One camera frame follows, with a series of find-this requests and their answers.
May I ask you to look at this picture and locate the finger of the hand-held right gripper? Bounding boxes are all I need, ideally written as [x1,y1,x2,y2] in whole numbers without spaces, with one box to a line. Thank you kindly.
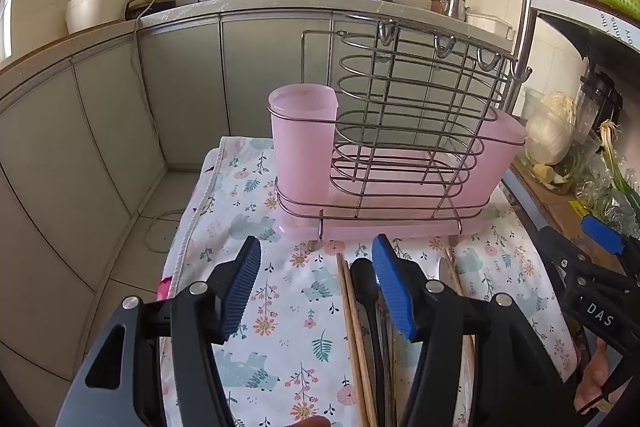
[581,214,640,280]
[540,226,610,289]

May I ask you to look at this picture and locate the floral printed cloth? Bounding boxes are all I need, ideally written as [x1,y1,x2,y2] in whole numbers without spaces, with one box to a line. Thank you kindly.
[160,136,581,427]

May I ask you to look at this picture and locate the black blender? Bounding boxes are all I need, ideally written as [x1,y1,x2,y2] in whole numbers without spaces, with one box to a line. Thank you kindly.
[572,69,623,132]

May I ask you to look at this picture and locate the cardboard box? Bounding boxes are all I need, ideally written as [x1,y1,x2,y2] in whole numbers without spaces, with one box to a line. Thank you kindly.
[510,162,621,278]

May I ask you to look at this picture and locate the white plastic container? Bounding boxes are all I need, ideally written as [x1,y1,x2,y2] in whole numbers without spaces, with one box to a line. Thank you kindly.
[467,13,515,40]

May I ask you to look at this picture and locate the light wooden chopstick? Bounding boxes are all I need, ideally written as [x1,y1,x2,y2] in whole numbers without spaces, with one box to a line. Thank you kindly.
[336,253,370,427]
[342,259,379,427]

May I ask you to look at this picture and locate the black spoon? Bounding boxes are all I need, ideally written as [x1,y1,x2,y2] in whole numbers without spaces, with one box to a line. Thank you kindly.
[349,258,396,427]

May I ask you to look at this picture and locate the kitchen counter cabinets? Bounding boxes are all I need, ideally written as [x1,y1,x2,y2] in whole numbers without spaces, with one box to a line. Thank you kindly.
[0,0,516,383]

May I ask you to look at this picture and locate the clear plastic bowl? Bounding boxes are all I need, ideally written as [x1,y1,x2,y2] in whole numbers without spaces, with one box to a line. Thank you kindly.
[517,87,601,195]

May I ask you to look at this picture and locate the metal shelf rack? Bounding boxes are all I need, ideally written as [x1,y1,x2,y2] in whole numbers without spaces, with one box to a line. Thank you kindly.
[505,0,640,118]

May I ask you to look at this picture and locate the pink wire utensil holder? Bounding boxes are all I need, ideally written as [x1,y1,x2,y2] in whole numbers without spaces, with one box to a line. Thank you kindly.
[267,19,533,253]

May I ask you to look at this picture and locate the steel kettle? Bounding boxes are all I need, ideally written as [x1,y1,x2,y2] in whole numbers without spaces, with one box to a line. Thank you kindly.
[442,0,471,20]

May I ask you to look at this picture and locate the napa cabbage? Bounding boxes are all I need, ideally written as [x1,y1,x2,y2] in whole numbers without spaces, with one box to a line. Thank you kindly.
[527,93,576,165]

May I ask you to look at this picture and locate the black countertop appliance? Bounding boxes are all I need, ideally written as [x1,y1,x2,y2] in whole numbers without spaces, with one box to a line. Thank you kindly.
[125,0,177,20]

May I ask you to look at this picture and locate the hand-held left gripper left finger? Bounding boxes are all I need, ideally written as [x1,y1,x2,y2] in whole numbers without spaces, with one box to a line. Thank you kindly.
[55,234,263,427]

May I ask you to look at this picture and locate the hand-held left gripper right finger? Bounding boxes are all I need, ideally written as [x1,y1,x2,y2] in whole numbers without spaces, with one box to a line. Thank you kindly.
[371,234,586,427]

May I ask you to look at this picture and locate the white bucket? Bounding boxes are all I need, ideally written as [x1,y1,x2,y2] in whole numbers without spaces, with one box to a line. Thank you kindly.
[66,0,127,35]

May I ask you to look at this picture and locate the person's right hand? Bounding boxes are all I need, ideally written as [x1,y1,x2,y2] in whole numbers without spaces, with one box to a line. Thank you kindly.
[574,339,615,414]

